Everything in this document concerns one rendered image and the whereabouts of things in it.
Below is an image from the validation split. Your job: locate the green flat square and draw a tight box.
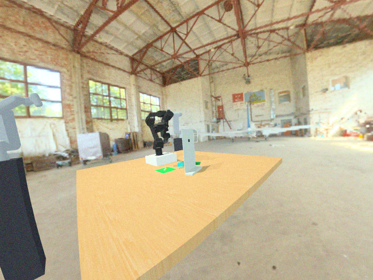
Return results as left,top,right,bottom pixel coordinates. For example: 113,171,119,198
155,167,176,173

